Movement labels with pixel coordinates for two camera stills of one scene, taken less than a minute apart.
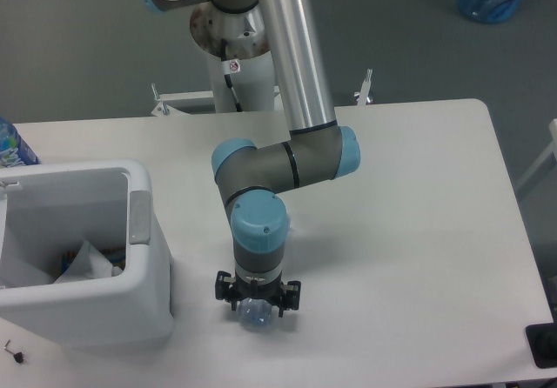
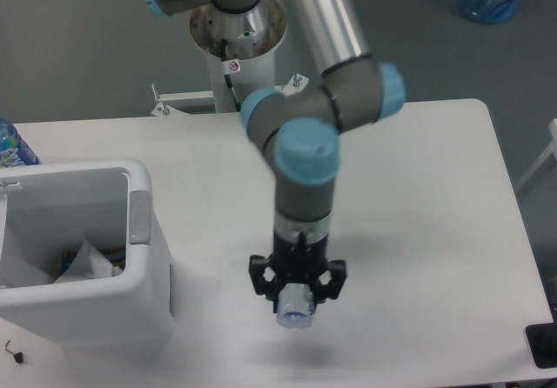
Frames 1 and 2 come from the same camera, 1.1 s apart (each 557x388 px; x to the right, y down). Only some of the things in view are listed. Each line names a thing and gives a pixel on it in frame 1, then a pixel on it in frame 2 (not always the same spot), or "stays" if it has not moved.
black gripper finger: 224,288 → 258,265
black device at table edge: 542,339 stays
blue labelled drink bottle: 14,151 stays
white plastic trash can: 77,265 stays
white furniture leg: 552,150 stays
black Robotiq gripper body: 273,291 → 298,261
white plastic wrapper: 89,264 stays
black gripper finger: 290,297 → 323,292
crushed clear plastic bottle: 254,314 → 295,305
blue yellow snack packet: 116,257 stays
